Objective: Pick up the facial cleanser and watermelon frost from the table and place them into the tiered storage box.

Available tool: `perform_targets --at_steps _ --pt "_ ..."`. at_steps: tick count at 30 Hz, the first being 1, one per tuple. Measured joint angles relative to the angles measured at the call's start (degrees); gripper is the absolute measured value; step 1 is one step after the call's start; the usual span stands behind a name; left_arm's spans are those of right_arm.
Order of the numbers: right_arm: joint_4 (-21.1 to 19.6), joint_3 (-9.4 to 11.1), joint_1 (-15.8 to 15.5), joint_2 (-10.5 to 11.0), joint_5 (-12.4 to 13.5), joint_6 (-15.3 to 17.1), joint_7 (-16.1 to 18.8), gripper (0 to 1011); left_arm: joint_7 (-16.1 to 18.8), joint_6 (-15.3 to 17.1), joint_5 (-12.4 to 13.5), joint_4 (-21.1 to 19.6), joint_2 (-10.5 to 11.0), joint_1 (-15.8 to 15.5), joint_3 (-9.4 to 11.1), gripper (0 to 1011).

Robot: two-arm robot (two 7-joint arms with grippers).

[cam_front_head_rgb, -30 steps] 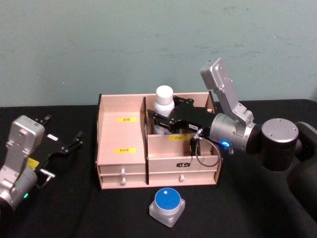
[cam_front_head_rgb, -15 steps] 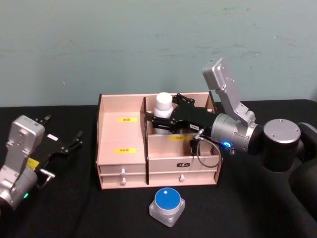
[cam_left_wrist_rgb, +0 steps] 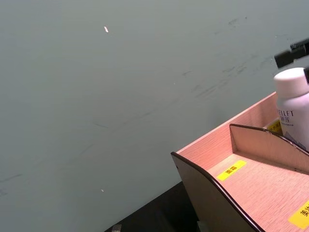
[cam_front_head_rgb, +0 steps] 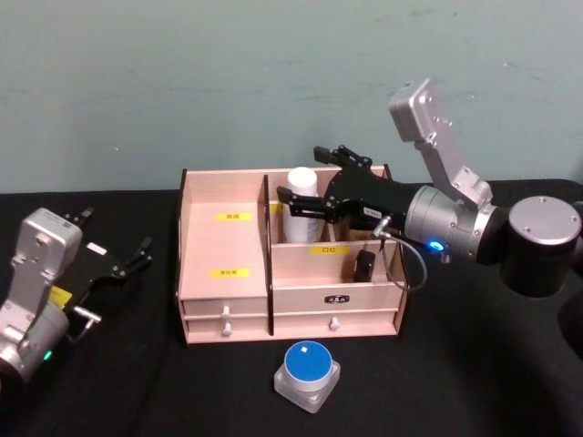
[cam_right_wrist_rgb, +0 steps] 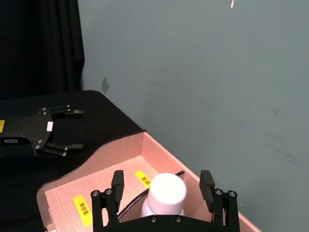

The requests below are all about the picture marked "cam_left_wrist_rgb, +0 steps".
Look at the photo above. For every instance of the yellow label sticker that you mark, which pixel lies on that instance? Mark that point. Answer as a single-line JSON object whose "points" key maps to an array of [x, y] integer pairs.
{"points": [[274, 126], [231, 170], [301, 215]]}

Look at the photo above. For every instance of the white plastic bottle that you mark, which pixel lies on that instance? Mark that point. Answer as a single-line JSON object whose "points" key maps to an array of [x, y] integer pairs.
{"points": [[290, 101]]}

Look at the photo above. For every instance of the pale wooden organizer box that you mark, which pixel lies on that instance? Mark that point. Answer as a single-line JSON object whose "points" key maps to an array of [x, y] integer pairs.
{"points": [[253, 193]]}

